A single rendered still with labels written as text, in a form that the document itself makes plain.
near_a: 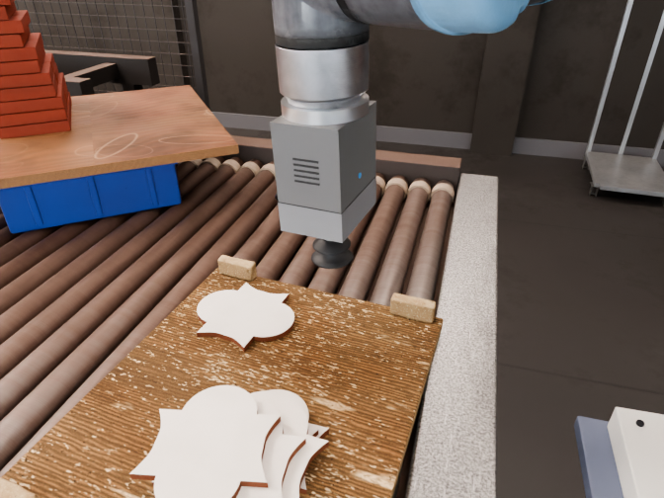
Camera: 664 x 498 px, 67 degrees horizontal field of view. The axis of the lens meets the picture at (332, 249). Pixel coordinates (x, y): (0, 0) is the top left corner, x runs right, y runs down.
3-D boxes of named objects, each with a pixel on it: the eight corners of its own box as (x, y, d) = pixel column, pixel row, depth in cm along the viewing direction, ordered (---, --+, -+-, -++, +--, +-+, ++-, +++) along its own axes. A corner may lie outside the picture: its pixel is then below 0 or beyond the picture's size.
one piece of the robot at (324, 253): (322, 224, 52) (323, 240, 53) (304, 242, 49) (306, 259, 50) (357, 231, 51) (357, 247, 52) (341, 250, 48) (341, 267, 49)
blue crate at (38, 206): (163, 153, 123) (155, 113, 118) (185, 205, 99) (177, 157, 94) (21, 173, 112) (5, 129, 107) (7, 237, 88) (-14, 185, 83)
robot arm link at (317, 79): (257, 48, 39) (305, 31, 45) (263, 107, 41) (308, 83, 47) (346, 52, 36) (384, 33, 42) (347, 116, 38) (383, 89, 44)
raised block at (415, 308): (435, 316, 67) (437, 300, 66) (432, 325, 66) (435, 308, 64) (391, 306, 69) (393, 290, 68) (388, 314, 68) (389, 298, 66)
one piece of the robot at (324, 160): (288, 51, 47) (300, 207, 56) (233, 74, 40) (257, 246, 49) (385, 56, 43) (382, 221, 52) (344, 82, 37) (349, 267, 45)
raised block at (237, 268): (258, 276, 75) (256, 261, 74) (252, 283, 74) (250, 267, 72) (223, 268, 77) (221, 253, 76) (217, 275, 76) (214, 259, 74)
